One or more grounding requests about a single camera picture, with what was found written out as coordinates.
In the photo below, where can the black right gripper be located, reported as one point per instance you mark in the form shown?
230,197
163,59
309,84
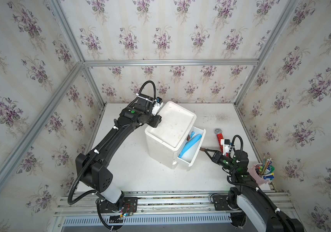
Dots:
217,157

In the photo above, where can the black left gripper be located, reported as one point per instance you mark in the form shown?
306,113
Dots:
156,119

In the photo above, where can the white drawer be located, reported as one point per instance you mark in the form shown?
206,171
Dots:
193,148

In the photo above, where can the white plastic drawer cabinet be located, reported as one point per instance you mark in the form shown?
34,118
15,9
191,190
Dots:
166,141

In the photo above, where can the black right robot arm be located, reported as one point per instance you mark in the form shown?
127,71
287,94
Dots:
246,195

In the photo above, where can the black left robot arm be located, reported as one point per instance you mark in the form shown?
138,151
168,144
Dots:
93,176

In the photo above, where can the blue plastic tool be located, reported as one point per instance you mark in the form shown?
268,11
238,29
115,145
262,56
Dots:
194,138

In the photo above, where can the pink pen cup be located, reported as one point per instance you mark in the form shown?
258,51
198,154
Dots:
262,173

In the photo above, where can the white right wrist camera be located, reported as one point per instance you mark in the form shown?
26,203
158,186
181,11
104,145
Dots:
226,147

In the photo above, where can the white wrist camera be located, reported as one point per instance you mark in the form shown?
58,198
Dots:
226,147
158,103

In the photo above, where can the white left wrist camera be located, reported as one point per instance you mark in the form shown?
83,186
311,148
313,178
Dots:
158,103

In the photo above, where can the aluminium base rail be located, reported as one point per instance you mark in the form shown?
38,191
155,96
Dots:
149,209

